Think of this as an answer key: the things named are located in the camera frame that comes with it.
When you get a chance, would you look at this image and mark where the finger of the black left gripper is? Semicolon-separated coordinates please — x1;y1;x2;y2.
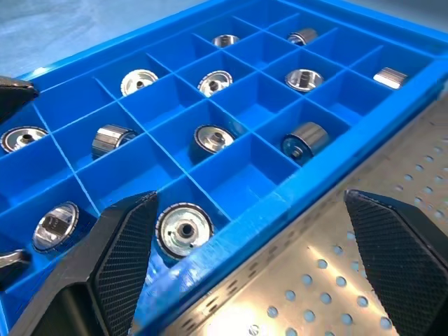
0;76;39;123
0;248;32;291

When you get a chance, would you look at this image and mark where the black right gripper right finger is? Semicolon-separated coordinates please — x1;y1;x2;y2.
344;189;448;336

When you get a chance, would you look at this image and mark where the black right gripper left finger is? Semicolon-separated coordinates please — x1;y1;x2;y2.
6;190;159;336

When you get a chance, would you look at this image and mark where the blue plastic compartment tray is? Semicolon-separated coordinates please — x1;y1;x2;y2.
0;0;448;336

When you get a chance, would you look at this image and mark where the blue plastic table cover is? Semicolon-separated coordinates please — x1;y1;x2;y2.
0;0;211;78

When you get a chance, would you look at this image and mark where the perforated steel tray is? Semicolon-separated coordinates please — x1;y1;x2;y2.
129;92;448;336

